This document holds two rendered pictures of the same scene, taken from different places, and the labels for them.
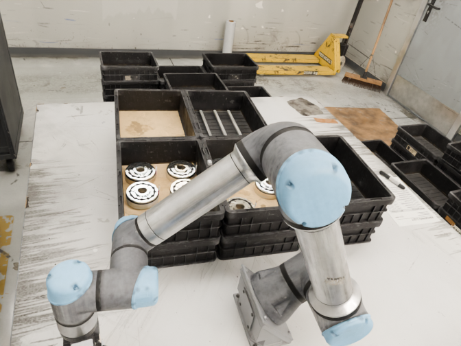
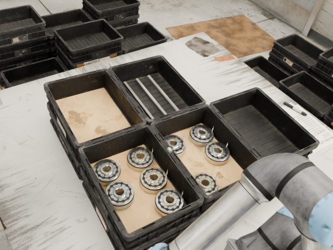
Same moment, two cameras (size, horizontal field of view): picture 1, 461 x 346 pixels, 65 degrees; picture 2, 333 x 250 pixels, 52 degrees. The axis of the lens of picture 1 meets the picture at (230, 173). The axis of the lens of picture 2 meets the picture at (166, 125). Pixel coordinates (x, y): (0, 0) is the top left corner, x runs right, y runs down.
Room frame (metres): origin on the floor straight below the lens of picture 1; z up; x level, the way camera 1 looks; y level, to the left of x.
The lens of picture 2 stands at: (0.19, 0.35, 1.90)
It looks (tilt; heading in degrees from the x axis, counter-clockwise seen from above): 45 degrees down; 343
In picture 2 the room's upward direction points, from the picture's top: 10 degrees clockwise
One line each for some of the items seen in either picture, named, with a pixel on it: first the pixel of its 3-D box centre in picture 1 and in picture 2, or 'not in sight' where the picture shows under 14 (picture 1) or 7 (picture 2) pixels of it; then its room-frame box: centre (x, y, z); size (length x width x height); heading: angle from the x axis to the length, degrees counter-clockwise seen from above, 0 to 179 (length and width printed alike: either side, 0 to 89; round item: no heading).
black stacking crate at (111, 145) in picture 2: (165, 188); (138, 183); (0.89, 0.20, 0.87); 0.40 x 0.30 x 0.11; 21
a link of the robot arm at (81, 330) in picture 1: (75, 316); not in sight; (0.37, 0.25, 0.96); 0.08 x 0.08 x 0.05
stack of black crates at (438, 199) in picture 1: (418, 201); (303, 108); (1.81, -1.19, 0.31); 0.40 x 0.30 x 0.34; 26
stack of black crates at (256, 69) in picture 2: (375, 169); (261, 84); (2.18, -1.01, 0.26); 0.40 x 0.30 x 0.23; 26
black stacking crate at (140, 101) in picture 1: (154, 125); (93, 113); (1.27, 0.34, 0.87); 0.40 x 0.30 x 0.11; 21
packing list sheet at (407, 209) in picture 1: (396, 198); (303, 125); (1.29, -0.74, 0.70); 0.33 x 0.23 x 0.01; 26
